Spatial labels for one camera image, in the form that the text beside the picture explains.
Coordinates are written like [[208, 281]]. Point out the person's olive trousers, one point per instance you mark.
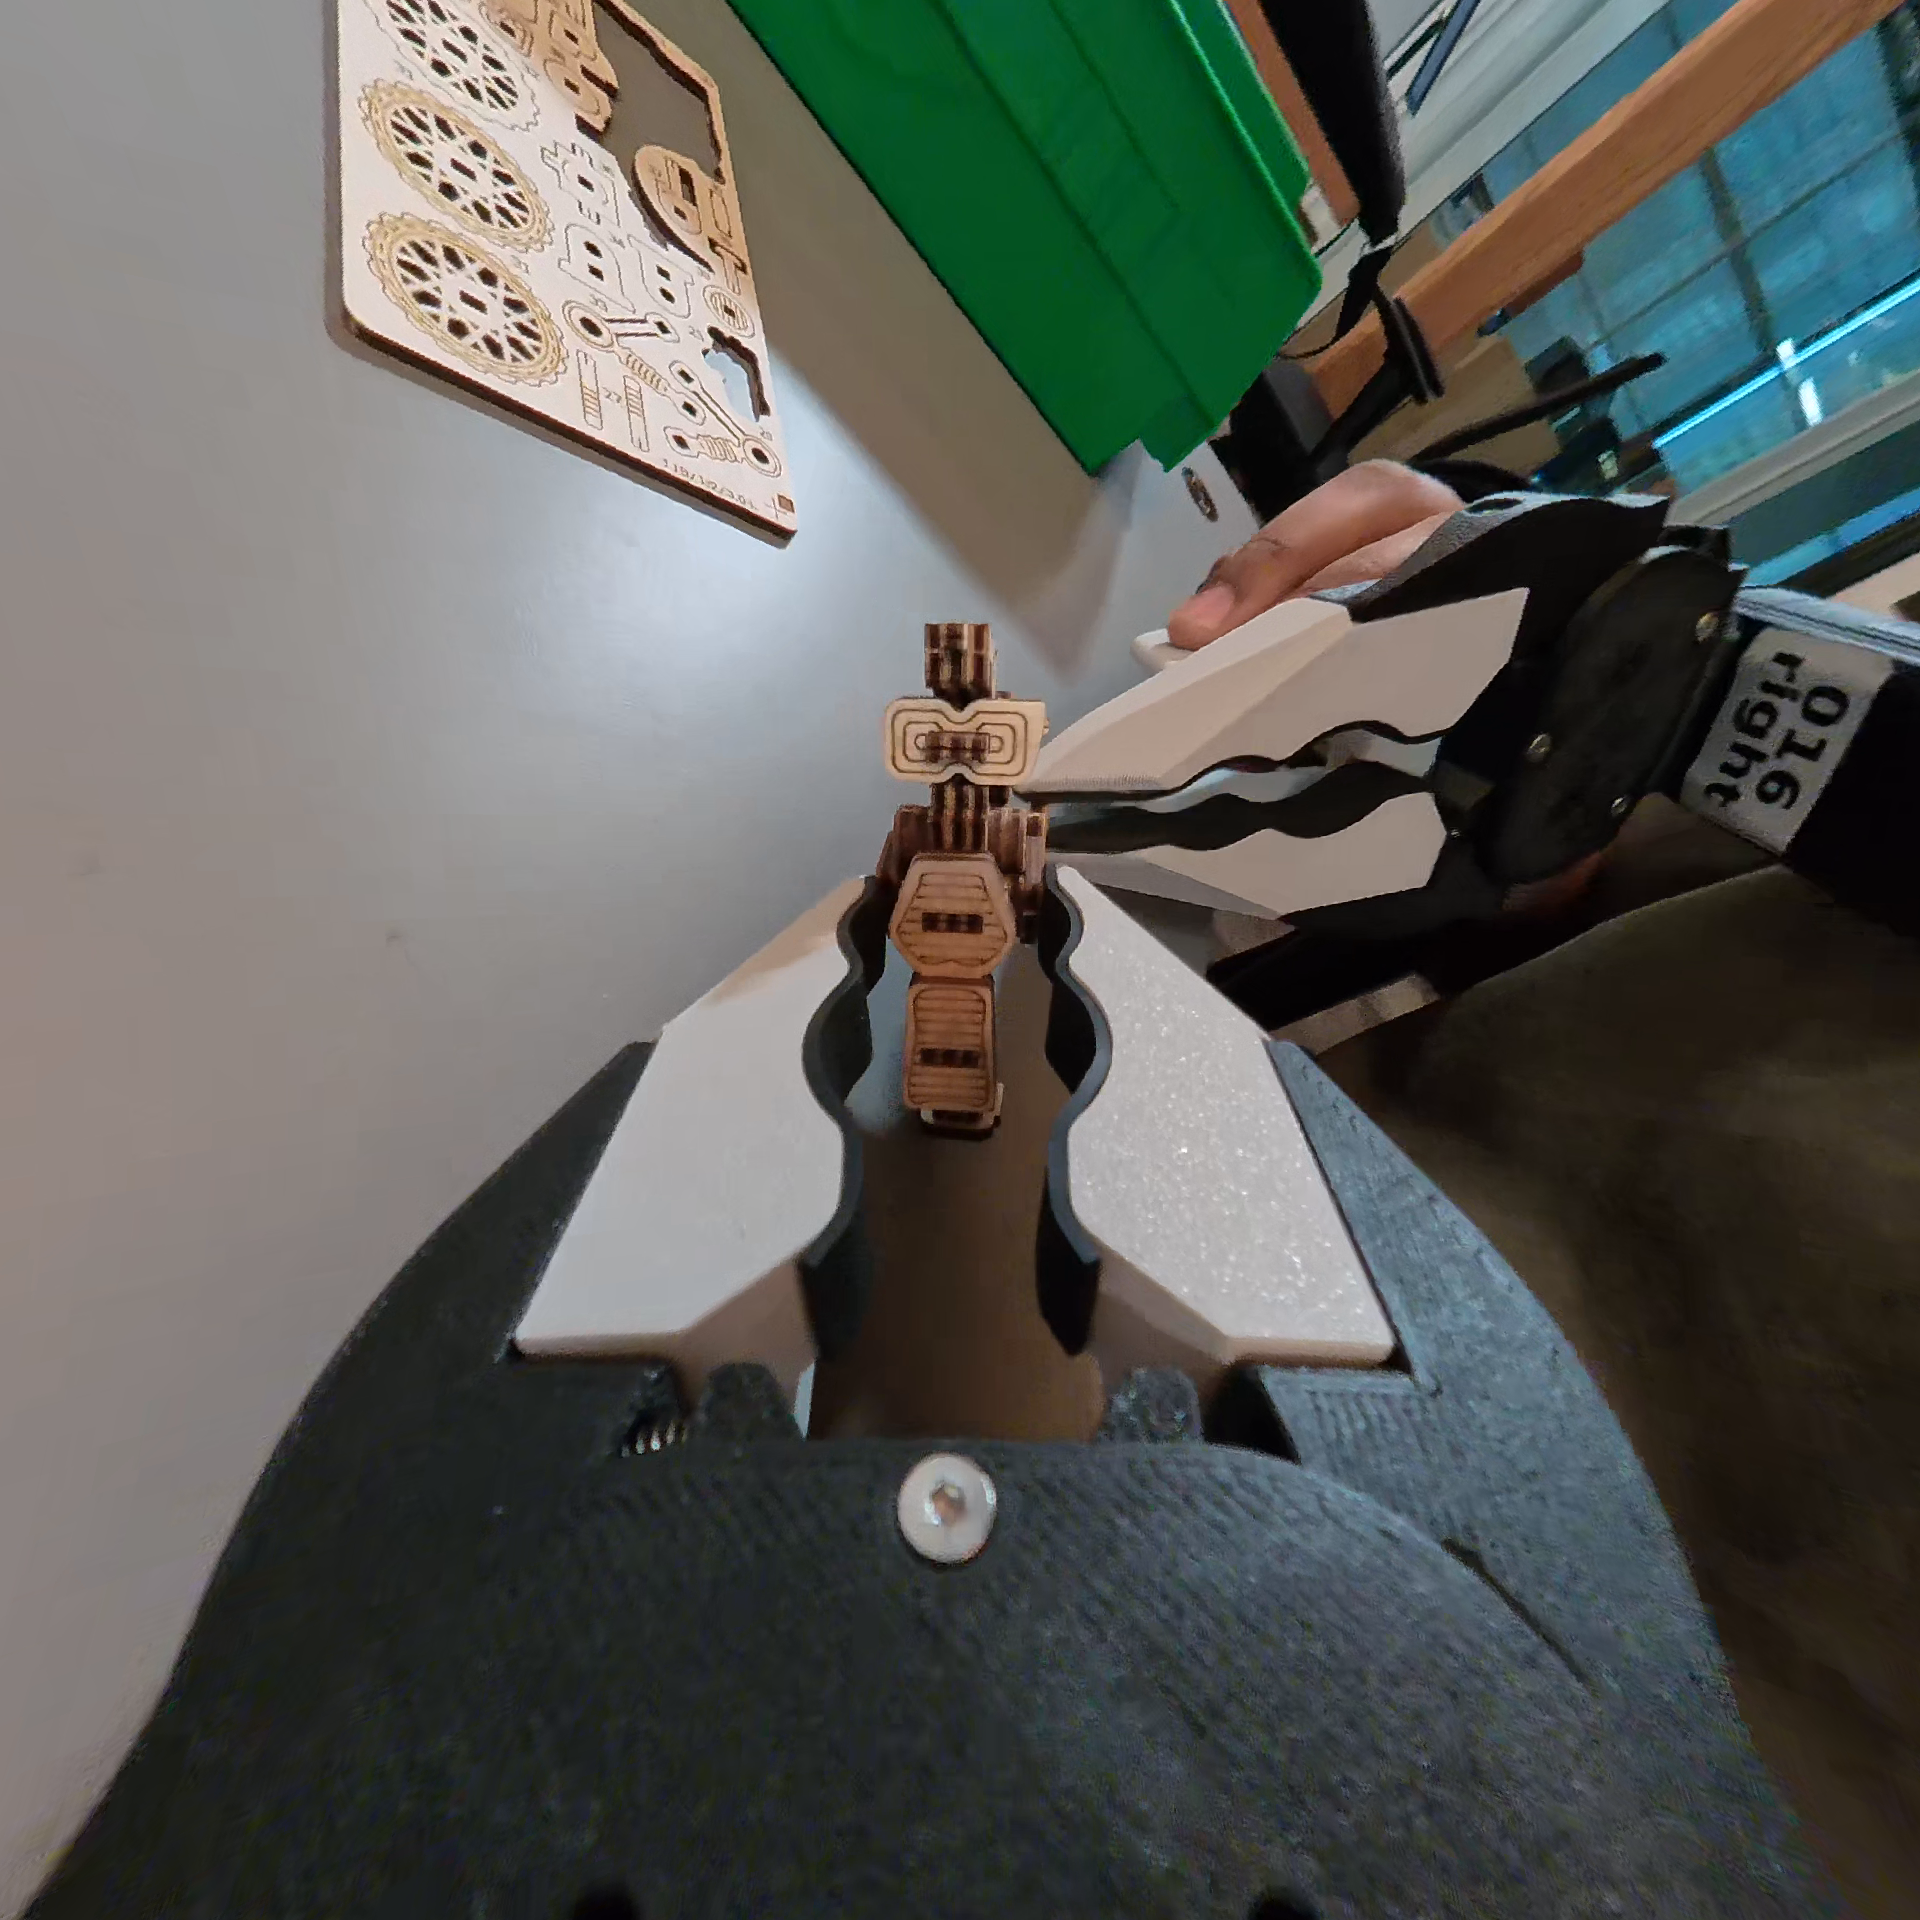
[[1680, 1200]]

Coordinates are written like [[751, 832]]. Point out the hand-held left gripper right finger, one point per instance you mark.
[[1200, 1168]]

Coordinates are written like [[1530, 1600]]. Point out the person's right hand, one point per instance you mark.
[[1322, 541]]

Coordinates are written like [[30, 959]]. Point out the green plastic bin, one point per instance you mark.
[[1080, 194]]

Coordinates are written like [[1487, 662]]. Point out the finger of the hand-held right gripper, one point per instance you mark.
[[1350, 841], [1290, 690]]

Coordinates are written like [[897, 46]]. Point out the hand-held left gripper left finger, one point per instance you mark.
[[689, 1186]]

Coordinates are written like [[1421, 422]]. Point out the small round metal fitting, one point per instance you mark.
[[1200, 494]]

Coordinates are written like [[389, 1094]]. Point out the laser-cut wooden puzzle sheet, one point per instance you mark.
[[480, 254]]

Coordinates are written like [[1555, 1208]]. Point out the wooden railing beam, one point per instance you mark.
[[1575, 163]]

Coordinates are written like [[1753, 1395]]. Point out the small wooden puzzle model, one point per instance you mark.
[[943, 914]]

